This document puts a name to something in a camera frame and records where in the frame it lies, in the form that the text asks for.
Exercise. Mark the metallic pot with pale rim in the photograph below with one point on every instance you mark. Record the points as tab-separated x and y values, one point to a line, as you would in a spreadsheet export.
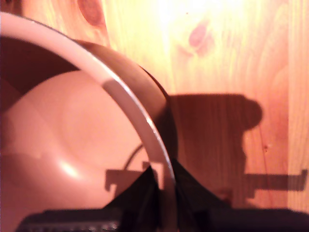
72	120

